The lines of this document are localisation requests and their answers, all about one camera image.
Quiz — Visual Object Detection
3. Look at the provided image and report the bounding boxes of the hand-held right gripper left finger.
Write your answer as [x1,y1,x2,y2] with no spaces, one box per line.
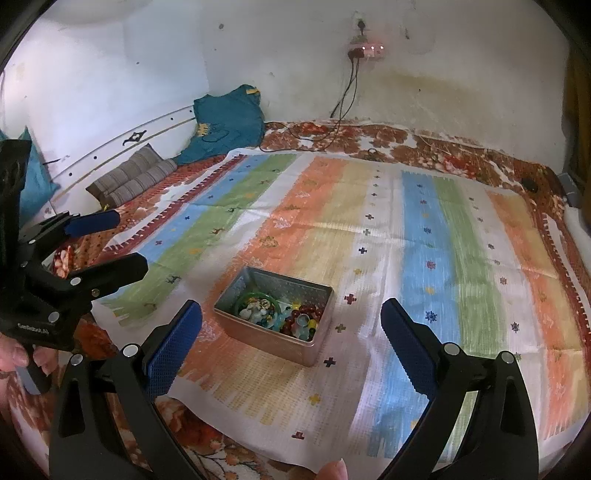
[46,299,204,480]

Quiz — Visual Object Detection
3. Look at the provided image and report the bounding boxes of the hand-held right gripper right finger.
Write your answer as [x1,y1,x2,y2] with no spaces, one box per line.
[379,298,541,480]

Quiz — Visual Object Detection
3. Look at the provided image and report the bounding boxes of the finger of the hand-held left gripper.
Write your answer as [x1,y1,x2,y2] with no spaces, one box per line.
[18,209,122,260]
[46,253,149,325]

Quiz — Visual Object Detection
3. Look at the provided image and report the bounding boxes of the silver metal tin box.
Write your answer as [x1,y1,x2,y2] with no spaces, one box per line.
[212,266,334,367]

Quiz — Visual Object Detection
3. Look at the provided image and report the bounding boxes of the green jade bangle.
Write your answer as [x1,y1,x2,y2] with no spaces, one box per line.
[233,292,280,320]

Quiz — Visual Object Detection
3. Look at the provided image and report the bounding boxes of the red bead bracelet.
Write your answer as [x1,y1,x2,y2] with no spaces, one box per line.
[281,302,321,337]

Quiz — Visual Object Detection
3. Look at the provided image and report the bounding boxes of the person's left hand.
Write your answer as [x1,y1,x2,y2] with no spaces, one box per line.
[0,333,61,374]

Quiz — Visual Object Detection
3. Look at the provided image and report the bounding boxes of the person's right hand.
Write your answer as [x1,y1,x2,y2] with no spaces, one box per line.
[316,458,348,480]

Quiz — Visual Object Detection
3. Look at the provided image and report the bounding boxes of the striped brown cushion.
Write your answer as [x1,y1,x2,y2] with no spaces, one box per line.
[102,158,179,209]
[86,143,161,204]

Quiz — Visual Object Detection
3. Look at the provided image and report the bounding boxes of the teal cloth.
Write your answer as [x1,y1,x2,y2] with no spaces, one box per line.
[16,127,62,217]

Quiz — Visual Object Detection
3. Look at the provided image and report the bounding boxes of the striped pastel cloth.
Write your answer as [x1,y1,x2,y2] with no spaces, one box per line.
[92,150,591,469]

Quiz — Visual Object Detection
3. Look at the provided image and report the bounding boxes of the teal garment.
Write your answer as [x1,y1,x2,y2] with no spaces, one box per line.
[174,84,266,165]

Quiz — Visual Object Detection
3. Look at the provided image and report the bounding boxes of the white sheet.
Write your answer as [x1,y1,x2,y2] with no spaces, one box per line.
[563,207,591,268]

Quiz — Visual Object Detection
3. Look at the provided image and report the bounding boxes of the grey box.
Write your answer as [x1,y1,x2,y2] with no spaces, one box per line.
[558,173,583,208]

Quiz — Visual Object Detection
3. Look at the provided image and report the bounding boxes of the dark yellow curtain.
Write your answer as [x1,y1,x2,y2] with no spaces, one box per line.
[564,41,591,183]

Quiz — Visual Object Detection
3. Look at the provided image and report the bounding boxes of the metal wall strip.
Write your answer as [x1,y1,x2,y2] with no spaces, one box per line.
[44,104,195,188]

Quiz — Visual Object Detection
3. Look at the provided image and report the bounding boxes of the white cable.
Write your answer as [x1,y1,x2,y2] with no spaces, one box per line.
[413,131,467,160]

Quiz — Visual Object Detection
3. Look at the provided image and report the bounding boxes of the black power cable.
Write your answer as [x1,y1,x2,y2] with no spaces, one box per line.
[259,55,361,154]
[329,55,362,120]

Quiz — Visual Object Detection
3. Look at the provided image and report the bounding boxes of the wall power socket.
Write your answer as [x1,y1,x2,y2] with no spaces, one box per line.
[346,42,386,61]

